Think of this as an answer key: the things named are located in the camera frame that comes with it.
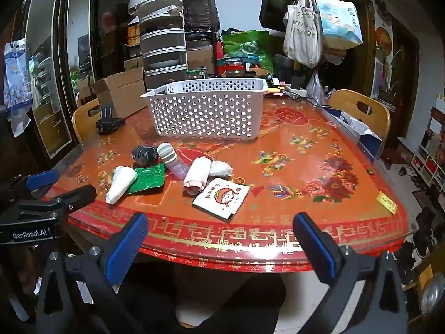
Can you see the round red wall decoration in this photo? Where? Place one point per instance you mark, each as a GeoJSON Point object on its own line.
{"type": "Point", "coordinates": [383, 40]}

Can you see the small white sock roll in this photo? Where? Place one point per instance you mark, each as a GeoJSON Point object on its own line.
{"type": "Point", "coordinates": [219, 168]}

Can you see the dark wooden mirrored cabinet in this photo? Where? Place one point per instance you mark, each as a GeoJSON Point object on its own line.
{"type": "Point", "coordinates": [45, 76]}

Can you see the white power strip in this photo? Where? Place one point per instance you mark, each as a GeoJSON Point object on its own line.
{"type": "Point", "coordinates": [294, 92]}

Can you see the white perforated plastic basket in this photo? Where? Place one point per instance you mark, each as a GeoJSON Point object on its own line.
{"type": "Point", "coordinates": [205, 111]}

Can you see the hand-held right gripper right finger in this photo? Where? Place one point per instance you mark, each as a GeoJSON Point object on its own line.
{"type": "Point", "coordinates": [318, 250]}

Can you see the white cubby shelf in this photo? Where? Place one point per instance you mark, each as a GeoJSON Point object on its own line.
{"type": "Point", "coordinates": [429, 156]}

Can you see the blue printed tote bag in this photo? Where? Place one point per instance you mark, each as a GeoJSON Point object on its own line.
{"type": "Point", "coordinates": [339, 19]}

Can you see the white cartoon printed pouch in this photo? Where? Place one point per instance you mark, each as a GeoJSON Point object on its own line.
{"type": "Point", "coordinates": [222, 198]}

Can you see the beige canvas tote bag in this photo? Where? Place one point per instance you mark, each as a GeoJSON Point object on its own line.
{"type": "Point", "coordinates": [302, 34]}

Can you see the green shopping bag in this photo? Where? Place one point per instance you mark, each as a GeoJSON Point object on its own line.
{"type": "Point", "coordinates": [248, 50]}

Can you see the brown cardboard carton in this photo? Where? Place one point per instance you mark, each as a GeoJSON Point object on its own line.
{"type": "Point", "coordinates": [200, 57]}

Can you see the stacked grey drawer unit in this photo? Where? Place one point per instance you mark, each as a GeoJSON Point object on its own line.
{"type": "Point", "coordinates": [163, 38]}

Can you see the black wrapped bundle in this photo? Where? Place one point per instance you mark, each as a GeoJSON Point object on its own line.
{"type": "Point", "coordinates": [201, 12]}

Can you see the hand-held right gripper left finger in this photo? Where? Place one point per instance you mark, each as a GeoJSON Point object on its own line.
{"type": "Point", "coordinates": [127, 247]}

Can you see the glass jar with red lid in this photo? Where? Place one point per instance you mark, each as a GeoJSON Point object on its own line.
{"type": "Point", "coordinates": [233, 66]}

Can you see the blue and white snack bag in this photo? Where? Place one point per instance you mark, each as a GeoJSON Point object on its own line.
{"type": "Point", "coordinates": [15, 73]}

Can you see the white spiral light bulb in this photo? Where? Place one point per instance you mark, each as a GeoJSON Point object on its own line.
{"type": "Point", "coordinates": [168, 155]}

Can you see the dark grey sock roll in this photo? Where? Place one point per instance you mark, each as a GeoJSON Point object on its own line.
{"type": "Point", "coordinates": [144, 155]}

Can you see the person's dark pants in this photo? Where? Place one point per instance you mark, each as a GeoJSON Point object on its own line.
{"type": "Point", "coordinates": [243, 295]}

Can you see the clear plastic bag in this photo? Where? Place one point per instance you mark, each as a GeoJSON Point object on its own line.
{"type": "Point", "coordinates": [314, 88]}

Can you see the green foil packet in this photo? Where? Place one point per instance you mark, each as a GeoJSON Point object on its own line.
{"type": "Point", "coordinates": [147, 181]}

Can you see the yellow paper tag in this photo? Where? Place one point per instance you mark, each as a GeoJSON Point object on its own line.
{"type": "Point", "coordinates": [387, 202]}

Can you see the pink and white cloth roll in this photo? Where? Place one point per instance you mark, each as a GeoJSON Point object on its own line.
{"type": "Point", "coordinates": [196, 177]}

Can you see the white bowl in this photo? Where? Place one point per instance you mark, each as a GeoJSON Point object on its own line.
{"type": "Point", "coordinates": [136, 2]}

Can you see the white cone-shaped sock roll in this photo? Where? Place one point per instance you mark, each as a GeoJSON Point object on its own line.
{"type": "Point", "coordinates": [120, 184]}

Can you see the black hanging bag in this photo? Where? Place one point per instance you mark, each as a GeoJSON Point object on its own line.
{"type": "Point", "coordinates": [273, 7]}

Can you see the black cloth glove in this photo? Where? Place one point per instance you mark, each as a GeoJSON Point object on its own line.
{"type": "Point", "coordinates": [107, 120]}

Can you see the wooden chair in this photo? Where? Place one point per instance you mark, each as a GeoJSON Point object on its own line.
{"type": "Point", "coordinates": [81, 121]}
{"type": "Point", "coordinates": [377, 114]}

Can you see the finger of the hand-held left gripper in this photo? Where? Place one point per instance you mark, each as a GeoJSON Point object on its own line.
{"type": "Point", "coordinates": [69, 198]}
{"type": "Point", "coordinates": [41, 179]}

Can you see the open cardboard box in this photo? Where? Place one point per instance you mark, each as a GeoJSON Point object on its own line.
{"type": "Point", "coordinates": [121, 90]}

